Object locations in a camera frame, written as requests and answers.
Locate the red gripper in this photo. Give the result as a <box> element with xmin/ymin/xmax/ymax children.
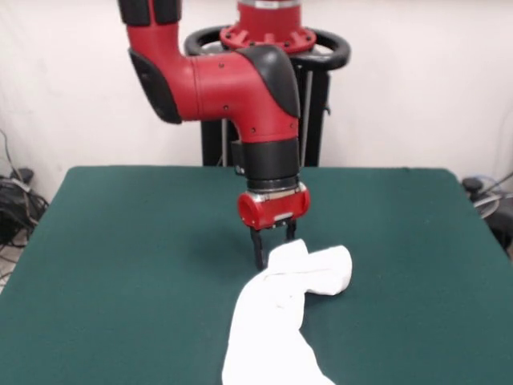
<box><xmin>236</xmin><ymin>184</ymin><xmax>311</xmax><ymax>271</ymax></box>

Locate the white towel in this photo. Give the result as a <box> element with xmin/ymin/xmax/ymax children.
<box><xmin>221</xmin><ymin>238</ymin><xmax>354</xmax><ymax>385</ymax></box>

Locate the dark green table cloth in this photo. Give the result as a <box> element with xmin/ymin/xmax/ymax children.
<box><xmin>0</xmin><ymin>165</ymin><xmax>513</xmax><ymax>385</ymax></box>

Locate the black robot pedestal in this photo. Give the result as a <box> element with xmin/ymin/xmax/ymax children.
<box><xmin>184</xmin><ymin>26</ymin><xmax>352</xmax><ymax>168</ymax></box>

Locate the black cable tangle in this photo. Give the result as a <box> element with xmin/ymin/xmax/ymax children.
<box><xmin>0</xmin><ymin>128</ymin><xmax>51</xmax><ymax>278</ymax></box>

